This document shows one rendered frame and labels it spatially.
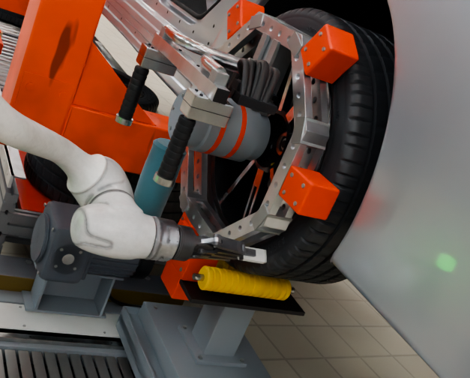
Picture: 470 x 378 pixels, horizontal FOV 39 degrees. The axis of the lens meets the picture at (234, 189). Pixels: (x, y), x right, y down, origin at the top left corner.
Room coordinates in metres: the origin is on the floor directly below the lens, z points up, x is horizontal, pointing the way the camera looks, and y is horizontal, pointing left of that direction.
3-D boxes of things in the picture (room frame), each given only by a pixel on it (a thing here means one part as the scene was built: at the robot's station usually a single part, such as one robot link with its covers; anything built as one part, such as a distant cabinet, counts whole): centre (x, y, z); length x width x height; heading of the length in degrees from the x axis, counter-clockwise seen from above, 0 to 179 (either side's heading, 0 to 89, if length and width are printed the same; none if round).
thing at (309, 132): (1.56, 0.03, 0.85); 0.54 x 0.07 x 0.54; 32
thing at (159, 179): (1.29, 0.14, 0.83); 0.04 x 0.04 x 0.16
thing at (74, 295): (1.78, 0.27, 0.26); 0.42 x 0.18 x 0.35; 122
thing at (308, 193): (1.30, -0.14, 0.85); 0.09 x 0.08 x 0.07; 32
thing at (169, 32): (1.58, 0.19, 1.03); 0.19 x 0.18 x 0.11; 122
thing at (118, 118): (1.58, 0.32, 0.83); 0.04 x 0.04 x 0.16
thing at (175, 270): (1.58, 0.00, 0.48); 0.16 x 0.12 x 0.17; 122
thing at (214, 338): (1.65, -0.11, 0.32); 0.40 x 0.30 x 0.28; 32
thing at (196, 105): (1.31, 0.12, 0.93); 0.09 x 0.05 x 0.05; 122
